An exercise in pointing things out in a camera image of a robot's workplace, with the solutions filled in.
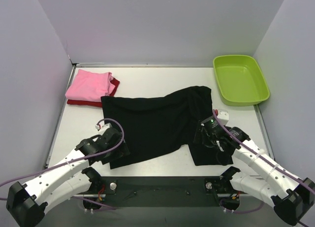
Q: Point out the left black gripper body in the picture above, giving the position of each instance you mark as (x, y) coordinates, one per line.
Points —
(120, 150)

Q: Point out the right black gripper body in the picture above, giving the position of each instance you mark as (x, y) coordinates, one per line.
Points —
(200, 135)

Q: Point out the black t shirt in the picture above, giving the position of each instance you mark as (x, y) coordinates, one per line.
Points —
(159, 126)

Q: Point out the green plastic tray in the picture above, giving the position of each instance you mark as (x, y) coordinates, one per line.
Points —
(240, 80)

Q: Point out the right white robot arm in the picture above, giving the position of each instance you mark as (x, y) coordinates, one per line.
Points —
(290, 196)

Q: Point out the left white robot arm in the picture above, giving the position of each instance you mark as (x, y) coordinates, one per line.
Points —
(29, 202)

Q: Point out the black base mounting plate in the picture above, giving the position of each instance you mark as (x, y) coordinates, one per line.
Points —
(171, 191)

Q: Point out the folded pink t shirt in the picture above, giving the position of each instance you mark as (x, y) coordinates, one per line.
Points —
(90, 86)

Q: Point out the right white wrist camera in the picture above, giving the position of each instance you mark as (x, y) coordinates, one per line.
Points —
(222, 115)

